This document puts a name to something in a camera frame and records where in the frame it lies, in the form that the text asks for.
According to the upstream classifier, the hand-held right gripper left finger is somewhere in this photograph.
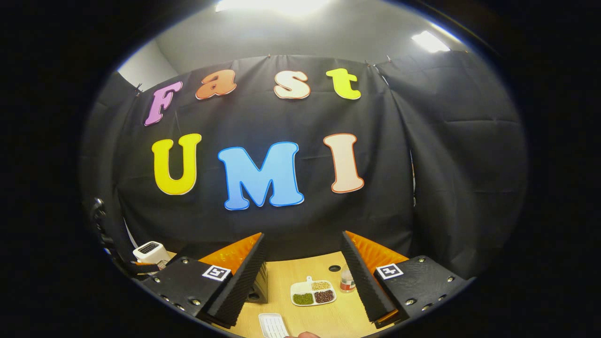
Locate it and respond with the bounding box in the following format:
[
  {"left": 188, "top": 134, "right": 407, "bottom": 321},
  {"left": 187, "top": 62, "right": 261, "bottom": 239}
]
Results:
[{"left": 141, "top": 232, "right": 266, "bottom": 329}]

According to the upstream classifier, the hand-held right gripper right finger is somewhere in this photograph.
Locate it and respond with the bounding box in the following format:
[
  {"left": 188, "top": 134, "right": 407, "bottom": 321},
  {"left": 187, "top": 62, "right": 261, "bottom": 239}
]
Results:
[{"left": 340, "top": 230, "right": 475, "bottom": 329}]

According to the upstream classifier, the black electric oven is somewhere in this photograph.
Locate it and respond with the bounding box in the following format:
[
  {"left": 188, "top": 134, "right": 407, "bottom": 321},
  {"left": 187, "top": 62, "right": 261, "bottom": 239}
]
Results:
[{"left": 245, "top": 262, "right": 269, "bottom": 304}]

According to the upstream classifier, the clear bottle with red label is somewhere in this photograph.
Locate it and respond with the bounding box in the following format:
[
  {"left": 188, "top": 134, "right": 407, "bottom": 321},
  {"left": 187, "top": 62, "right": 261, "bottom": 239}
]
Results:
[{"left": 340, "top": 264, "right": 356, "bottom": 293}]

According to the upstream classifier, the white toaster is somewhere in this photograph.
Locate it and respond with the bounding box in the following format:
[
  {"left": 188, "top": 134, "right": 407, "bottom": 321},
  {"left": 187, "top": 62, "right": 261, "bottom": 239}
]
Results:
[{"left": 132, "top": 241, "right": 172, "bottom": 266}]

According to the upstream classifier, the small white ridged tray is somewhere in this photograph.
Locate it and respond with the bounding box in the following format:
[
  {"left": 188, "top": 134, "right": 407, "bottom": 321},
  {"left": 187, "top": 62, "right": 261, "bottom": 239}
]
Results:
[{"left": 259, "top": 313, "right": 290, "bottom": 338}]

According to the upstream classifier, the white divided dish with beans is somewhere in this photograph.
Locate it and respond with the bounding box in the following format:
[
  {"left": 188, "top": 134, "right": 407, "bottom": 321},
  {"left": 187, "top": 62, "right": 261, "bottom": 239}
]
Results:
[{"left": 290, "top": 276, "right": 337, "bottom": 307}]

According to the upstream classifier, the black backdrop cloth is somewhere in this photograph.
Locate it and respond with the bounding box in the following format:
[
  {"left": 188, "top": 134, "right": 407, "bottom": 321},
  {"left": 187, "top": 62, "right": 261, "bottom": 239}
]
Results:
[{"left": 80, "top": 49, "right": 529, "bottom": 280}]

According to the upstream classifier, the ceiling light panel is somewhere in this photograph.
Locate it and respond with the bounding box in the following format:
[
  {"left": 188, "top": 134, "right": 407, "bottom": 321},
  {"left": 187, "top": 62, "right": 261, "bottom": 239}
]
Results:
[
  {"left": 412, "top": 31, "right": 451, "bottom": 53},
  {"left": 215, "top": 0, "right": 331, "bottom": 15}
]

